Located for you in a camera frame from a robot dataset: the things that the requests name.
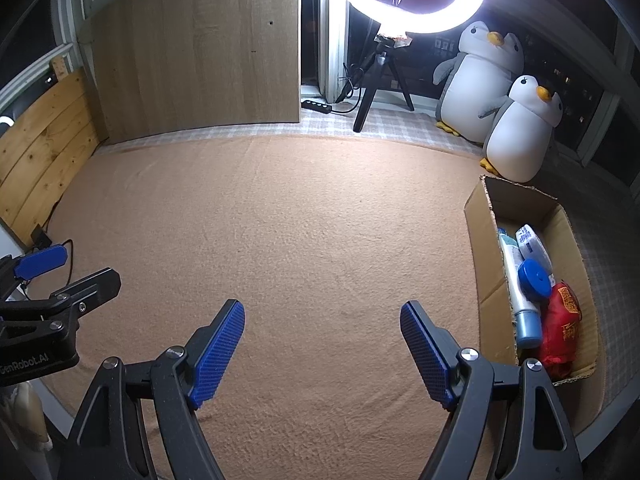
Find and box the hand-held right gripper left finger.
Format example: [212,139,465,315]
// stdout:
[57,299,246,480]

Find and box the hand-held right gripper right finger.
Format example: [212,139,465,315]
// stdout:
[400,301,586,480]

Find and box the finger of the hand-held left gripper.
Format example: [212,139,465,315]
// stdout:
[0,244,68,303]
[0,267,122,342]

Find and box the cardboard box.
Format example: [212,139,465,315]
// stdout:
[464,175,601,387]

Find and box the white bottle with blue cap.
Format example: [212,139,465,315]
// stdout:
[496,227,543,351]

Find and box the blue round jar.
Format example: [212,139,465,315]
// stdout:
[517,259,552,302]

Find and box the red pouch with gold print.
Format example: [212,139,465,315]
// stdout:
[537,281,585,378]

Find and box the white printed tissue pack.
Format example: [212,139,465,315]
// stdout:
[515,224,555,281]

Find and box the pale beige object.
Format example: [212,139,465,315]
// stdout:
[0,380,53,466]

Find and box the wooden plank headboard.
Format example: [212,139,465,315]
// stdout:
[0,67,101,241]

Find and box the small penguin plush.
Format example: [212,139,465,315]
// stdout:
[479,75,565,183]

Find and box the light wooden board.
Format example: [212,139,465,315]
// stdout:
[75,0,302,146]

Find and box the black tripod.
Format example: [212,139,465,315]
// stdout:
[352,35,416,133]

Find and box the large penguin plush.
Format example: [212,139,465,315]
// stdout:
[432,20,526,143]

